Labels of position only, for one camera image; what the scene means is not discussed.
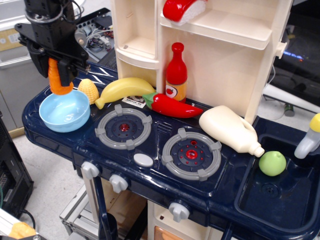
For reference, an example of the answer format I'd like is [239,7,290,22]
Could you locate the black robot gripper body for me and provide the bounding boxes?
[14,14,90,73]

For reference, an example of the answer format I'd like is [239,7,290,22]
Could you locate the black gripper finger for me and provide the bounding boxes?
[57,58,78,87]
[27,44,49,78]

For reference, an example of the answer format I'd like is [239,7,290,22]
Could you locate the orange toy carrot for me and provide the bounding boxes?
[48,58,74,96]

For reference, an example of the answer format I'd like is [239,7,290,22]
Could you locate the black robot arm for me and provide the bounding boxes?
[14,0,90,87]

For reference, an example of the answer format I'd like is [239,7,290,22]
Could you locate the light blue plastic bowl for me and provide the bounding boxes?
[39,89,91,133]

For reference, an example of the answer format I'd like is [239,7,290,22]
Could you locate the yellow toy corn cob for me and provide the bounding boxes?
[77,78,100,105]

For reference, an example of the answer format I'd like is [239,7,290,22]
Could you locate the grey toy dishwasher cabinet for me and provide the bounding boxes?
[0,0,49,132]

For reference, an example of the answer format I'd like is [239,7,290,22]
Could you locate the yellow toy banana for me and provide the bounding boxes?
[94,77,156,110]

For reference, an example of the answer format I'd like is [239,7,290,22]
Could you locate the left grey stove burner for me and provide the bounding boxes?
[94,104,153,151]

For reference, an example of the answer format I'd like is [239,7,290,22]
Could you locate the grey stove burner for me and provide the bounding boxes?
[161,128,222,182]
[94,104,153,151]

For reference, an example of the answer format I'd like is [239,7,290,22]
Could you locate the red toy chili pepper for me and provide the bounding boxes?
[142,92,203,118]

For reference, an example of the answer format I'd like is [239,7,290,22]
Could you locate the navy toy kitchen counter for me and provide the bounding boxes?
[22,88,320,240]

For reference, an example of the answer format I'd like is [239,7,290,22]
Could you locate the left grey stove knob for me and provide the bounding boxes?
[81,161,100,180]

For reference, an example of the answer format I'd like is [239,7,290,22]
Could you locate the grey stove knob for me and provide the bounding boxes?
[81,161,100,180]
[168,202,190,223]
[109,174,129,194]

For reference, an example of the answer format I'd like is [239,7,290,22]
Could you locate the red toy ketchup bottle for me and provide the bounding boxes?
[165,42,188,103]

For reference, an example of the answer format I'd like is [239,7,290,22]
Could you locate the grey oval stove button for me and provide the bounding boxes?
[133,153,154,168]

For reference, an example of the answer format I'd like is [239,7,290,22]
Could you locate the red white toy sushi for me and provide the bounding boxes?
[162,0,208,26]

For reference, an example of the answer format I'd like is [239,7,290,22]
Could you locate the middle grey stove knob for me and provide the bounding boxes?
[109,174,129,194]

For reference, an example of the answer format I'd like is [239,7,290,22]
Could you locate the black computer case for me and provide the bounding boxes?
[0,121,34,218]

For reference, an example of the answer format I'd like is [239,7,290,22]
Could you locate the right grey stove burner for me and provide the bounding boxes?
[161,128,222,182]

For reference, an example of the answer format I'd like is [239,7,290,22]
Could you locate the cream toy jug bottle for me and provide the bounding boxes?
[199,105,265,158]

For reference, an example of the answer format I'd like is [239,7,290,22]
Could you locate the cream toy kitchen shelf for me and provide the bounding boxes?
[111,0,293,123]

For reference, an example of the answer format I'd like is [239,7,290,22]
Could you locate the right grey stove knob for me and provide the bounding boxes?
[168,202,190,223]

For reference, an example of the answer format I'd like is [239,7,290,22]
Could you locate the small green can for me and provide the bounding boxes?
[284,103,295,117]

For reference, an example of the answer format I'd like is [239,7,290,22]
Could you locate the green toy apple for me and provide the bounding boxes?
[258,151,287,177]

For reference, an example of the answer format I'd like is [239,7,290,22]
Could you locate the grey toy faucet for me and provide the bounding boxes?
[294,113,320,159]

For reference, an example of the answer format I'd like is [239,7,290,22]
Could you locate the aluminium extrusion frame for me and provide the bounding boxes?
[59,185,99,240]

